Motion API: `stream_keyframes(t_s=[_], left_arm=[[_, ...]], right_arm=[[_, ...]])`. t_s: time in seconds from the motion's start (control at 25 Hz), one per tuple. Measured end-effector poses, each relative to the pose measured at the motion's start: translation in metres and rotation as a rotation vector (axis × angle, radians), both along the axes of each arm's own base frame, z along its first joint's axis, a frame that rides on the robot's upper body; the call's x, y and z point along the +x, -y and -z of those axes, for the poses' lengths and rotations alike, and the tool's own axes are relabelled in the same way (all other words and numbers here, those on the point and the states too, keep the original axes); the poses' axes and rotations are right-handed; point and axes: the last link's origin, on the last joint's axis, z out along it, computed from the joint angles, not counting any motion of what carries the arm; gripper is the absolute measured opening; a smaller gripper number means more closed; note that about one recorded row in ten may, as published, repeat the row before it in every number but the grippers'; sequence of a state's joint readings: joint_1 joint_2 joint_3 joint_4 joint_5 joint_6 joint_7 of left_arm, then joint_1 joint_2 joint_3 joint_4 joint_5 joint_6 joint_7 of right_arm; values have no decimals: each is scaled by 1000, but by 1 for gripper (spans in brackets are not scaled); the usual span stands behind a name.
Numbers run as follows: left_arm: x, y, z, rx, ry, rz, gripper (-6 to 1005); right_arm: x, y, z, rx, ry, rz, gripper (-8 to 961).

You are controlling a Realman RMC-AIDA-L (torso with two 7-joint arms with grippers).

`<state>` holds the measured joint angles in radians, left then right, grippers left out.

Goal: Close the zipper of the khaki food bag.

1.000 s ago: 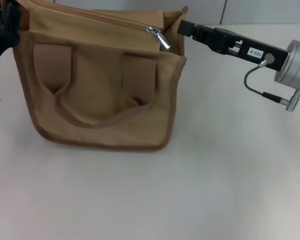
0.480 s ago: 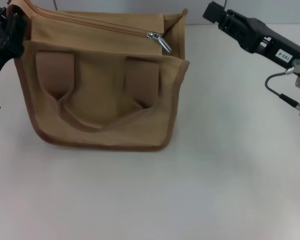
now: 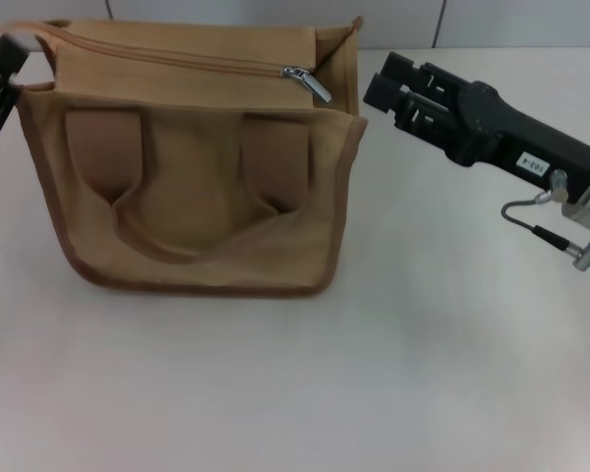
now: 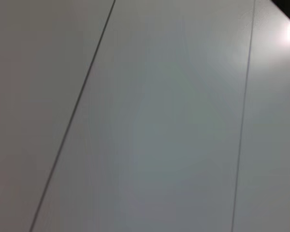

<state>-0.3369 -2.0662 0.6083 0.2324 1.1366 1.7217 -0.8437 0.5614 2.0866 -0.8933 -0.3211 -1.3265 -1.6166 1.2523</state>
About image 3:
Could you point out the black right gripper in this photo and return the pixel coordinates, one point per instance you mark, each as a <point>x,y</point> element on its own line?
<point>511,137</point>

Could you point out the khaki canvas food bag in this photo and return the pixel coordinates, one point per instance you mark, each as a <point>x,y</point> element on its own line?
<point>201,221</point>

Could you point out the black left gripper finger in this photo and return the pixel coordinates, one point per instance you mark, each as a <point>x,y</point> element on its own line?
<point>0,98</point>

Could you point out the silver metal zipper pull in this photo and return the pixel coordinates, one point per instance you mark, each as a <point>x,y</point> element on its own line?
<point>319,91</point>

